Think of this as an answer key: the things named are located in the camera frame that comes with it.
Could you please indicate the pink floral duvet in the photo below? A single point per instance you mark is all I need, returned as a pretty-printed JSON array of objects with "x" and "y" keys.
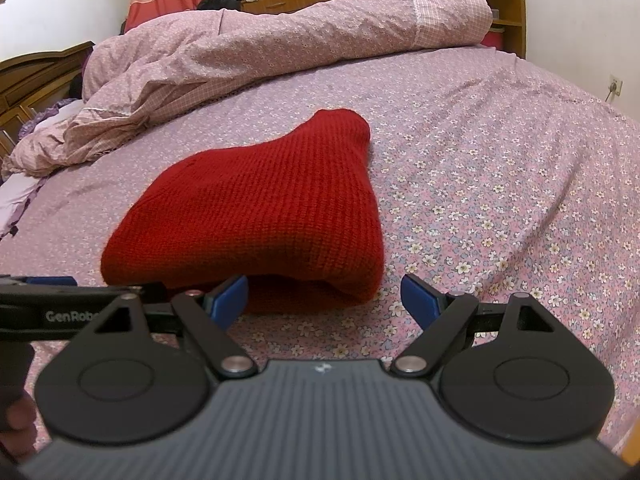
[{"x": 300, "y": 35}]

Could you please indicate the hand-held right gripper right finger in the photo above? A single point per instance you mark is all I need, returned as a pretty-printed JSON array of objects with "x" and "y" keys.
[{"x": 417, "y": 297}]

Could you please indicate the wooden headboard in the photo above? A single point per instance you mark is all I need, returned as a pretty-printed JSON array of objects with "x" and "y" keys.
[{"x": 30, "y": 80}]

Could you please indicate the white pillow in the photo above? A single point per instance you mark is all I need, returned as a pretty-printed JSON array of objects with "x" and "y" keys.
[{"x": 15, "y": 200}]

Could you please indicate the person's left hand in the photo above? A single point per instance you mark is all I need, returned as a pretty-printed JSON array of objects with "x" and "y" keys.
[{"x": 22, "y": 425}]

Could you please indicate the pink container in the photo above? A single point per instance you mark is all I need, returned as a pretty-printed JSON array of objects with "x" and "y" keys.
[{"x": 494, "y": 40}]

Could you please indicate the red knit cardigan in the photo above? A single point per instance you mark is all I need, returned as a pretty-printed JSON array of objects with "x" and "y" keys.
[{"x": 250, "y": 210}]

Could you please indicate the white wall socket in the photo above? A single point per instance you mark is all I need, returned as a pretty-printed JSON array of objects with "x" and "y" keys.
[{"x": 615, "y": 85}]

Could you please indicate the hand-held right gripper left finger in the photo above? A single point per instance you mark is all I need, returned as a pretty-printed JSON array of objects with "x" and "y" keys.
[{"x": 232, "y": 300}]

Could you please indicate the wooden headboard shelf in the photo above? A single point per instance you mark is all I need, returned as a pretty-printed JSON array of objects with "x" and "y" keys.
[{"x": 510, "y": 5}]

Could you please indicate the floral pink bed sheet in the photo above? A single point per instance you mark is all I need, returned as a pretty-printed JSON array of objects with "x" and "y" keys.
[{"x": 500, "y": 185}]

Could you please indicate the purple ruffled cloth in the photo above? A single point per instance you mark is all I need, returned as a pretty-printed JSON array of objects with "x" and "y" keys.
[{"x": 50, "y": 115}]

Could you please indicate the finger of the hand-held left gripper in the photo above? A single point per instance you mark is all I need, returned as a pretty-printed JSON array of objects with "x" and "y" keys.
[{"x": 50, "y": 281}]

